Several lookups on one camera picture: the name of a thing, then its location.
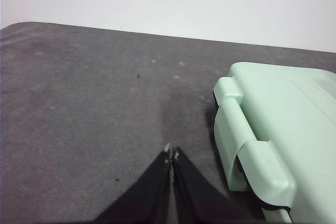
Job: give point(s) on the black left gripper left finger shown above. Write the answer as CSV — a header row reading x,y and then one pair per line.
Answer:
x,y
147,195

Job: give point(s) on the mint green breakfast machine base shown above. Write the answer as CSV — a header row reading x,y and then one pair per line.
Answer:
x,y
223,140

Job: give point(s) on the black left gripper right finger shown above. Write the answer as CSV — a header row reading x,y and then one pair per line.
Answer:
x,y
194,197

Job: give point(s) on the mint green hinged griddle cover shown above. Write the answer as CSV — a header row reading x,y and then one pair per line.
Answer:
x,y
288,116

